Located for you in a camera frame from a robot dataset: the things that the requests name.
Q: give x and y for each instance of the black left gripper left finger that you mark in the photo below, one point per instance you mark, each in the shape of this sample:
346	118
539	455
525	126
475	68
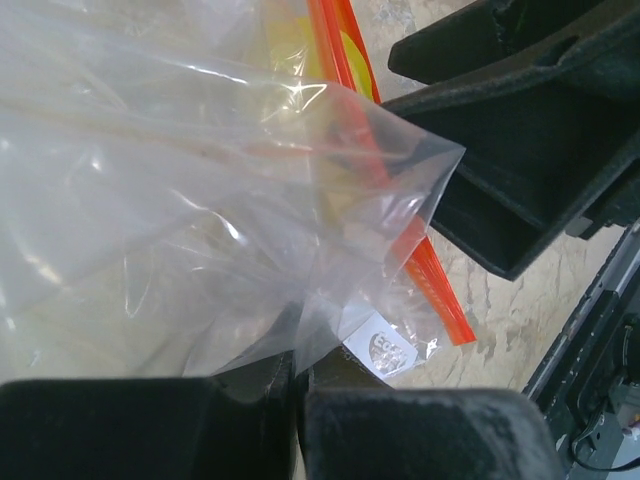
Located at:
234	425

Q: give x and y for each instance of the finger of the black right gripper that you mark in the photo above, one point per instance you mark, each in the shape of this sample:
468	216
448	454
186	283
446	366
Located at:
480	34
536	157

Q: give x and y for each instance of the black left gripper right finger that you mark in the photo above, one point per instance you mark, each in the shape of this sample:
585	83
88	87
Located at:
353	426

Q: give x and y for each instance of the clear zip bag orange seal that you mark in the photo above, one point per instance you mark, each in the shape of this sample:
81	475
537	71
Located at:
164	213

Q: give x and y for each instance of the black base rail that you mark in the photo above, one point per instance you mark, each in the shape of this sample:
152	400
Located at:
587	385

